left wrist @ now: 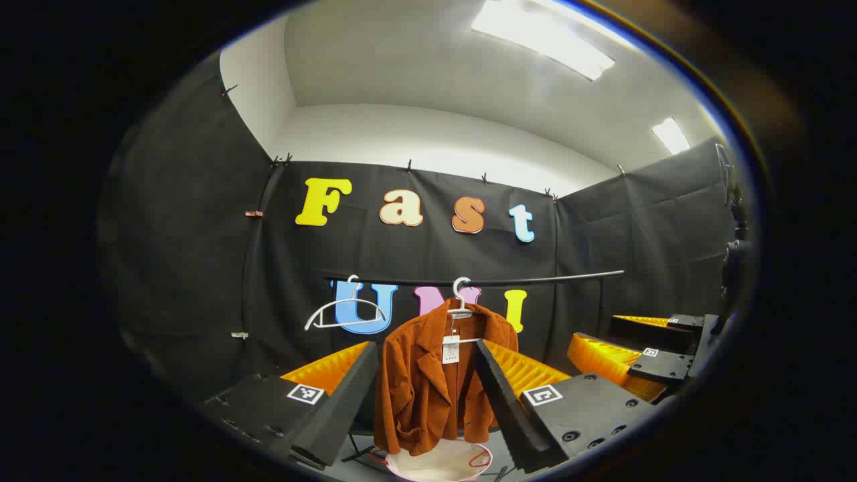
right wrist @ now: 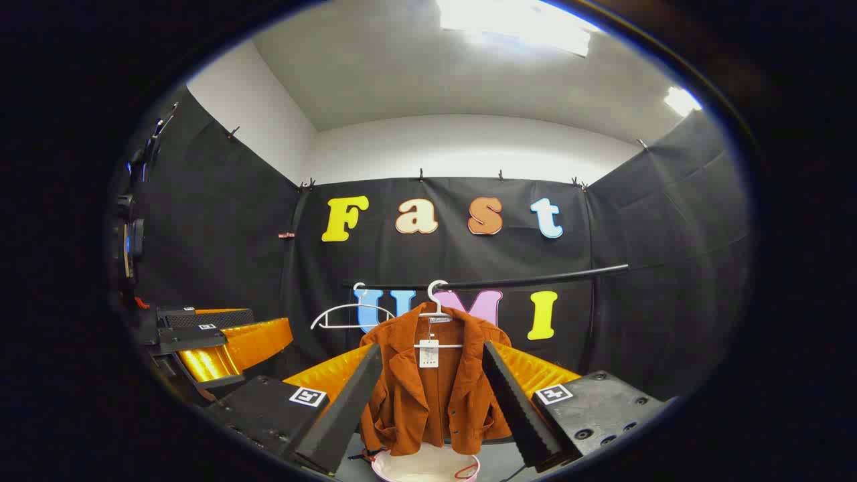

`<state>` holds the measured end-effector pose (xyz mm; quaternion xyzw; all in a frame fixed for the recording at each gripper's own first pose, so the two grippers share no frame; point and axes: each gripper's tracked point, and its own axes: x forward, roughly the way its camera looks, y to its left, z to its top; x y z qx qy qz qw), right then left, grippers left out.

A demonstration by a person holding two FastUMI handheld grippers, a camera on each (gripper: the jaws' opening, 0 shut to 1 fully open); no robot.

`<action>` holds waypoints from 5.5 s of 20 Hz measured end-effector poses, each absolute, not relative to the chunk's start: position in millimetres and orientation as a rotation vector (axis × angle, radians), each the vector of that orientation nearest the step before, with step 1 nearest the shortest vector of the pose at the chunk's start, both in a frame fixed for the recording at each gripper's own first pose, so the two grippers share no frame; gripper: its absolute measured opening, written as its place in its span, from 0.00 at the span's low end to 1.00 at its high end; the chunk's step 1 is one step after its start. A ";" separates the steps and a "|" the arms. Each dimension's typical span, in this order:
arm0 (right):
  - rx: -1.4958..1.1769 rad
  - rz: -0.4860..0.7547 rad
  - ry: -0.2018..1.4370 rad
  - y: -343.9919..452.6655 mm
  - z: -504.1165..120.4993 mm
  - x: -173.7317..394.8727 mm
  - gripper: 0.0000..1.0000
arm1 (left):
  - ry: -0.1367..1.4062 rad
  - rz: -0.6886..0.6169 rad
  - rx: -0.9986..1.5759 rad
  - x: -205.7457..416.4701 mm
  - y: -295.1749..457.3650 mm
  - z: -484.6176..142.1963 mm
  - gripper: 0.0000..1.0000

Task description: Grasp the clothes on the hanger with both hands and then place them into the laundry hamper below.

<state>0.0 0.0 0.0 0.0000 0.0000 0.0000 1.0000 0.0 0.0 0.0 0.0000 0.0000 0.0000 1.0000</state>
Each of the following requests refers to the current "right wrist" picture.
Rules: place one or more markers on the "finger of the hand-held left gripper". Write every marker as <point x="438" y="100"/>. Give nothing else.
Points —
<point x="254" y="345"/>
<point x="207" y="318"/>

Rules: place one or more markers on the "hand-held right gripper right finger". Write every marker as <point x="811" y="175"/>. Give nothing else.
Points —
<point x="515" y="402"/>

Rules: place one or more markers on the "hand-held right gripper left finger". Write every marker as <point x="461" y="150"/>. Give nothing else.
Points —
<point x="348" y="402"/>

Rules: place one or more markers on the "white laundry hamper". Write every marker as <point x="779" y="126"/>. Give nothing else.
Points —
<point x="422" y="465"/>

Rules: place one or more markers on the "black clothes rack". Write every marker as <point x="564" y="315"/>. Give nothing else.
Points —
<point x="509" y="281"/>

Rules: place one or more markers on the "thick white plastic hanger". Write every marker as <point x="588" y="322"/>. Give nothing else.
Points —
<point x="436" y="301"/>

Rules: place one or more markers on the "white paper hang tag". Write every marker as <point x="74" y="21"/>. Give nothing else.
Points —
<point x="428" y="353"/>

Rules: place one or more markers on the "black backdrop cloth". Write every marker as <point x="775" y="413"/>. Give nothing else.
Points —
<point x="669" y="268"/>

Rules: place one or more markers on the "small ceiling light panel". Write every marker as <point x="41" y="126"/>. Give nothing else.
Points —
<point x="681" y="100"/>

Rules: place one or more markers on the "large ceiling light panel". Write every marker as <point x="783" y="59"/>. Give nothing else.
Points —
<point x="515" y="23"/>

